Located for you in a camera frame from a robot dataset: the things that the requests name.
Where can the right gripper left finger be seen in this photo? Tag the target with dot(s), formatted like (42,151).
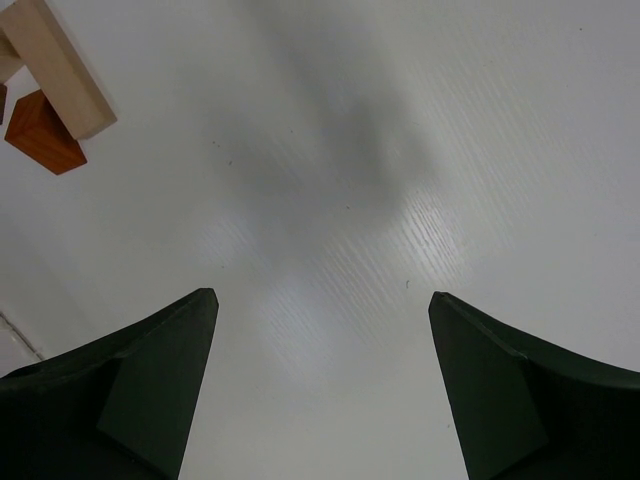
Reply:
(120,407)

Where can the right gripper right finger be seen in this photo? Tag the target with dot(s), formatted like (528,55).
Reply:
(524,408)

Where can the long light wood block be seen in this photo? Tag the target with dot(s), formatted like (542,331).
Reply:
(33,30)

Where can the red-brown wedge block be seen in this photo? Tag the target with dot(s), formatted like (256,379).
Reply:
(36,130)

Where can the orange arch wood block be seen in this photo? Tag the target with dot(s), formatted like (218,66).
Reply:
(3,97)

